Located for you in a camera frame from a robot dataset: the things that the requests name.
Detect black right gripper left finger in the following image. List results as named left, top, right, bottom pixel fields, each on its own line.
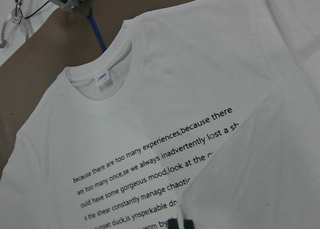
left=167, top=218, right=179, bottom=229

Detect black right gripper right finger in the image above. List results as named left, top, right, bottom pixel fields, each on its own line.
left=183, top=219, right=194, bottom=229

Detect white printed t-shirt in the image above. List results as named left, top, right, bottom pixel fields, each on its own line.
left=0, top=0, right=320, bottom=229

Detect blue tape grid lines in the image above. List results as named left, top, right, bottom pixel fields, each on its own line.
left=87, top=7, right=107, bottom=53

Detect metal hook clamp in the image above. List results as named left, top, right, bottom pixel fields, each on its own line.
left=0, top=0, right=30, bottom=49

